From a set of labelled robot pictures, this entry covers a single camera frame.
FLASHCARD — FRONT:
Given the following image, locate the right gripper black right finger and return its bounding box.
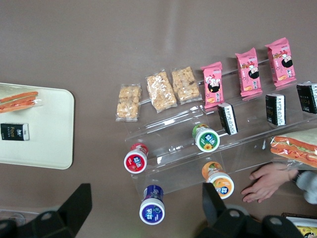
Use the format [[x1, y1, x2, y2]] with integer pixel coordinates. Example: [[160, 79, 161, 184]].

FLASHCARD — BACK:
[[198, 182, 300, 238]]

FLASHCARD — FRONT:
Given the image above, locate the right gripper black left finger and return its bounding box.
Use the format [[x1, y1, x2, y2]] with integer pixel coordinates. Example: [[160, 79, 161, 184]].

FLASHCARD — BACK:
[[0, 183, 93, 238]]

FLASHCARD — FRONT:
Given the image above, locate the green gum bottle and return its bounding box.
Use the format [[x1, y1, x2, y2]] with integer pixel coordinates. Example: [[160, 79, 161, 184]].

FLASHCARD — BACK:
[[192, 123, 220, 153]]

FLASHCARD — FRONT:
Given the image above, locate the white fluffy sleeved forearm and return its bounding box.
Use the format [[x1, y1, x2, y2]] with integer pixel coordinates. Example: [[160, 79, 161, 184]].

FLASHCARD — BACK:
[[294, 170, 317, 205]]

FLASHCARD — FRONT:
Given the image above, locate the orange gum bottle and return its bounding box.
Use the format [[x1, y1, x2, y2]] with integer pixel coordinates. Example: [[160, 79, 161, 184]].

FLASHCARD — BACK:
[[202, 161, 235, 200]]

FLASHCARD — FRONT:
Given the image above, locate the blue gum bottle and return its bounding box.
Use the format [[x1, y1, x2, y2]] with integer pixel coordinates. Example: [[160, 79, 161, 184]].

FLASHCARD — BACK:
[[139, 184, 165, 225]]

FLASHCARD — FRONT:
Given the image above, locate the cream rectangular plastic tray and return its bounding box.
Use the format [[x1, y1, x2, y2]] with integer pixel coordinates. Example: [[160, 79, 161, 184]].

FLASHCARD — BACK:
[[0, 83, 75, 171]]

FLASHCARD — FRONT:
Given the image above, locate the red gum bottle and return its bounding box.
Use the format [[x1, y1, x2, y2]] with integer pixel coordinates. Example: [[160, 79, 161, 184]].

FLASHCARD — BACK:
[[123, 142, 149, 174]]

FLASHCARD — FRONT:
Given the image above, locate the bare person hand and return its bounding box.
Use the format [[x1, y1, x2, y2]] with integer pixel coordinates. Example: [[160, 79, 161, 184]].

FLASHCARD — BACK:
[[241, 165, 299, 204]]

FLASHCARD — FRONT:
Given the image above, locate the clear acrylic bottle rack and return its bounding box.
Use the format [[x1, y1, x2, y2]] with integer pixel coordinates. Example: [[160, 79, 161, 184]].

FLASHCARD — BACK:
[[0, 207, 60, 225]]

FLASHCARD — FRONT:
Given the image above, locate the brown wicker snack basket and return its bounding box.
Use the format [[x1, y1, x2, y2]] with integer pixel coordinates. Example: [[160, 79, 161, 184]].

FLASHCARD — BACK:
[[281, 212, 317, 238]]

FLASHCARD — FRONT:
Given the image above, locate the clear acrylic stepped shelf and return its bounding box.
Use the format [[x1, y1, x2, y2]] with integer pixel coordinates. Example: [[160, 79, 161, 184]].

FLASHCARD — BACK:
[[123, 58, 317, 199]]

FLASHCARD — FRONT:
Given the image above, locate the black tissue pack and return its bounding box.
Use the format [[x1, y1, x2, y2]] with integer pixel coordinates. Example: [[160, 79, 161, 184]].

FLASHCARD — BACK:
[[217, 102, 239, 136], [296, 81, 317, 115], [265, 93, 286, 126], [0, 122, 30, 141]]

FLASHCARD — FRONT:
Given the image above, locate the wrapped triangle sandwich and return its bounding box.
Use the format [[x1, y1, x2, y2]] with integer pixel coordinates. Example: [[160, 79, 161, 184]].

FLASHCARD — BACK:
[[269, 128, 317, 171], [0, 83, 43, 114]]

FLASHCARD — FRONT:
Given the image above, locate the clear wrapped peanut brittle pack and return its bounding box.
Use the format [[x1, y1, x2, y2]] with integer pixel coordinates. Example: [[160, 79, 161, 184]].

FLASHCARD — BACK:
[[115, 83, 143, 122], [171, 65, 203, 105], [145, 70, 178, 114]]

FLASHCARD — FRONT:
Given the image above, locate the pink cartoon snack pack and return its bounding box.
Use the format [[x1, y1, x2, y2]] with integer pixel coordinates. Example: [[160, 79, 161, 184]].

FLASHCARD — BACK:
[[234, 47, 263, 98], [200, 61, 225, 110], [264, 37, 297, 88]]

